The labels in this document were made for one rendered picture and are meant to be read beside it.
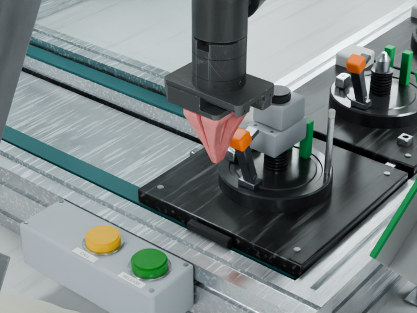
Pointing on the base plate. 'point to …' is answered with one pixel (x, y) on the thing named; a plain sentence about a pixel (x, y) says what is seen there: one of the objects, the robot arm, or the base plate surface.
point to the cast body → (280, 123)
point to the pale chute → (401, 240)
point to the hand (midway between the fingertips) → (218, 154)
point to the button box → (102, 264)
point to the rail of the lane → (156, 239)
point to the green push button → (149, 263)
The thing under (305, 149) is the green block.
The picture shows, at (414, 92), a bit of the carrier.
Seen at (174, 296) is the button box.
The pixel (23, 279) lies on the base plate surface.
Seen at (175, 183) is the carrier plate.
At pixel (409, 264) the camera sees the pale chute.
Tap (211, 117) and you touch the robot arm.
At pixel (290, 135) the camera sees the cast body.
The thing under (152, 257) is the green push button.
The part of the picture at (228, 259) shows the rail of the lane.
